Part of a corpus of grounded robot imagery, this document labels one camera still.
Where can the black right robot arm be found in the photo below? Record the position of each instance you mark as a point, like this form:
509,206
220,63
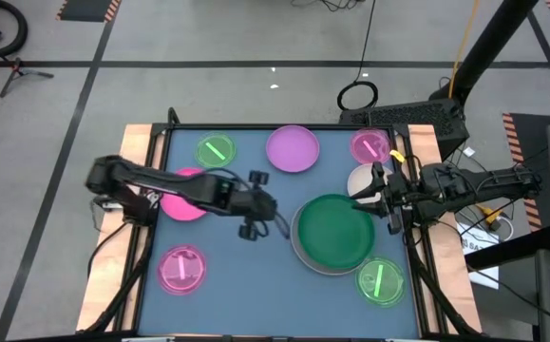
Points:
469,187

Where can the grey large plastic plate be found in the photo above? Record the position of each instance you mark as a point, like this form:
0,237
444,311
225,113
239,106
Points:
294,242

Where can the beige small plastic plate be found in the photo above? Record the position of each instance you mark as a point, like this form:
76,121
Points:
360,180

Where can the transparent green plastic plate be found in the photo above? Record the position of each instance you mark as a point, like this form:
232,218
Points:
208,157
391,285

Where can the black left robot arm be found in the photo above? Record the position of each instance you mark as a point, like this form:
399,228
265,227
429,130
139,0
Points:
184,187

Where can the pinkish purple plastic plate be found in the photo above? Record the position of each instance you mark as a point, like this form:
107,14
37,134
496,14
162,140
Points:
292,148

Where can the black slanted rig pole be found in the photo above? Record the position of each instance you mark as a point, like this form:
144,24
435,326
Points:
488,47

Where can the yellow power plug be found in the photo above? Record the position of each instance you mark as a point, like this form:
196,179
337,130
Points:
493,214

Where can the transparent pink plastic plate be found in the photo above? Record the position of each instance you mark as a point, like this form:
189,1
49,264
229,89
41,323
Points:
194,275
365,142

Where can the black tripod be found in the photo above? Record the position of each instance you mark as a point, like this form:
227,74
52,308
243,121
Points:
18,71

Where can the white paper scrap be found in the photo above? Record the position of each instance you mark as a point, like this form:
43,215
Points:
468,152

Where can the yellow tape tag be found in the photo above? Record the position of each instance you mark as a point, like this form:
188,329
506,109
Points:
396,156

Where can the wooden side board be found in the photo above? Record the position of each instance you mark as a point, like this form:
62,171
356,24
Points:
445,247
108,266

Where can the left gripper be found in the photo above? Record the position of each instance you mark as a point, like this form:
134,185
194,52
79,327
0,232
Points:
255,206

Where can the white printed paper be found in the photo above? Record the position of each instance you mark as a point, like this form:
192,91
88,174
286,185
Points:
476,244

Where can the black diagonal frame strut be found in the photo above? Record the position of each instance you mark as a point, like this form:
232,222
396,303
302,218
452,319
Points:
507,249

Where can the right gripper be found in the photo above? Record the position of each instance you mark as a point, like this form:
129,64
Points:
395,197

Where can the hot pink plastic plate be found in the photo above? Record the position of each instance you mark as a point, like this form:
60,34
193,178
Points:
179,211

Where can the dark green large plastic plate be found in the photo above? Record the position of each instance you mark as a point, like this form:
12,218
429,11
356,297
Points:
335,231

